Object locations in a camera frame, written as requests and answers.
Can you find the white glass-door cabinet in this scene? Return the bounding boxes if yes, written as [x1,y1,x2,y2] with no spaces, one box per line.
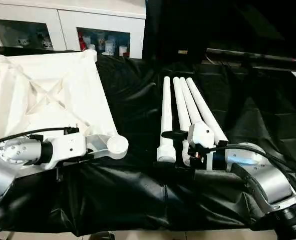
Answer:
[0,0,146,60]

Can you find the white blue carton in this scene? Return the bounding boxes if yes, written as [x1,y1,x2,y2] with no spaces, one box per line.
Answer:
[105,36,115,55]

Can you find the black metal rod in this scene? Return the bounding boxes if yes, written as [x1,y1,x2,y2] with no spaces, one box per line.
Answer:
[205,47,296,73]

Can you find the black left wrist camera cable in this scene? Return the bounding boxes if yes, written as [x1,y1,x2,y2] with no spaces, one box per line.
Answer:
[0,126,80,147]

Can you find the white plastic table top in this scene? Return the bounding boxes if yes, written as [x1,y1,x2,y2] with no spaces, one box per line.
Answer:
[0,49,129,161]

